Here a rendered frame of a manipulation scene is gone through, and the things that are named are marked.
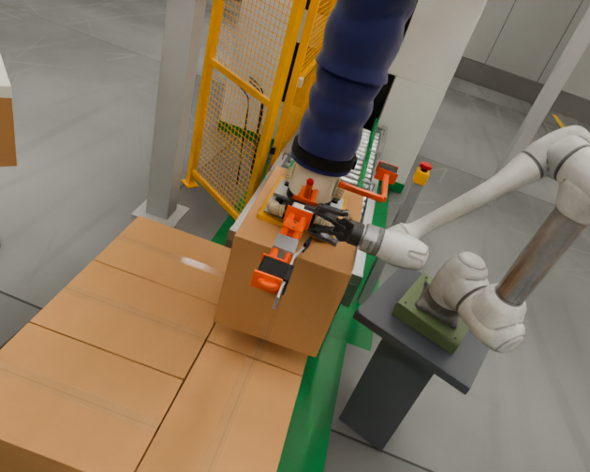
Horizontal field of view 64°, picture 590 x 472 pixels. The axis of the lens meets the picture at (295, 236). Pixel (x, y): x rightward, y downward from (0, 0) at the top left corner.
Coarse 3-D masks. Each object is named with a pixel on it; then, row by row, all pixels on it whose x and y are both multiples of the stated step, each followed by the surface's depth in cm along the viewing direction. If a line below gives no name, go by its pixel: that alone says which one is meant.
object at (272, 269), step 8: (264, 256) 121; (272, 256) 122; (264, 264) 118; (272, 264) 119; (280, 264) 120; (288, 264) 121; (256, 272) 115; (264, 272) 116; (272, 272) 116; (280, 272) 117; (256, 280) 117; (272, 280) 116; (280, 280) 115
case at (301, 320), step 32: (352, 192) 201; (256, 224) 160; (256, 256) 154; (320, 256) 155; (352, 256) 160; (224, 288) 164; (256, 288) 161; (288, 288) 158; (320, 288) 156; (224, 320) 172; (256, 320) 169; (288, 320) 166; (320, 320) 163
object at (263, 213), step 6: (282, 180) 187; (276, 186) 182; (270, 198) 174; (276, 198) 169; (264, 204) 169; (264, 210) 165; (258, 216) 163; (264, 216) 163; (270, 216) 163; (276, 216) 164; (270, 222) 163; (276, 222) 163; (282, 222) 162
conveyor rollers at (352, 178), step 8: (368, 136) 410; (376, 136) 417; (360, 144) 388; (376, 144) 395; (360, 152) 373; (288, 160) 330; (360, 160) 366; (360, 168) 350; (368, 168) 358; (344, 176) 330; (352, 176) 335; (368, 176) 342; (352, 184) 328
